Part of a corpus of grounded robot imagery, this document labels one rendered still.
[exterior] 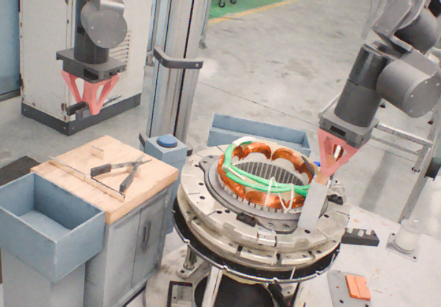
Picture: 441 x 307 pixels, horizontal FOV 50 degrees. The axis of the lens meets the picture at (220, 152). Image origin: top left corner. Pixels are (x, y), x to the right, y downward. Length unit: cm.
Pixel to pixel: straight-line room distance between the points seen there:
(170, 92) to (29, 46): 210
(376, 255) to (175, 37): 79
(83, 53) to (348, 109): 42
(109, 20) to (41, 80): 256
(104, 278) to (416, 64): 62
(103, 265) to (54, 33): 231
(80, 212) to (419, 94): 56
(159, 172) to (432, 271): 82
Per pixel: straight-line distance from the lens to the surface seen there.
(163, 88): 123
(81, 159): 94
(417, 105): 65
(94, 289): 95
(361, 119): 70
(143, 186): 88
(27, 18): 321
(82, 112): 84
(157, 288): 106
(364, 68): 68
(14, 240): 83
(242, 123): 122
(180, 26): 119
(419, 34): 70
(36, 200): 93
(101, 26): 71
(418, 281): 137
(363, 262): 134
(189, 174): 87
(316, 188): 77
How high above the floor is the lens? 155
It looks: 28 degrees down
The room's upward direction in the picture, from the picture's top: 12 degrees clockwise
